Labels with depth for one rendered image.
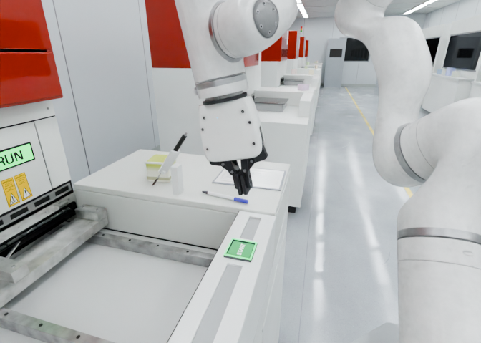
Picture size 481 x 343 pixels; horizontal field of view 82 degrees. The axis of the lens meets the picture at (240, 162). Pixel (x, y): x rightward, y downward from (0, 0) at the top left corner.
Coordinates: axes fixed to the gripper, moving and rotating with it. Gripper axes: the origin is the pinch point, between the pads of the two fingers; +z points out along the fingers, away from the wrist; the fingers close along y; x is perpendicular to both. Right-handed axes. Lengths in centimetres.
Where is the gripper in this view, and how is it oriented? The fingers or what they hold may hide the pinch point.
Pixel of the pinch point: (243, 182)
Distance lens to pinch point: 50.8
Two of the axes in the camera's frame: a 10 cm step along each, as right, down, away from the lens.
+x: 2.7, -3.5, 9.0
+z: 2.0, 9.3, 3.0
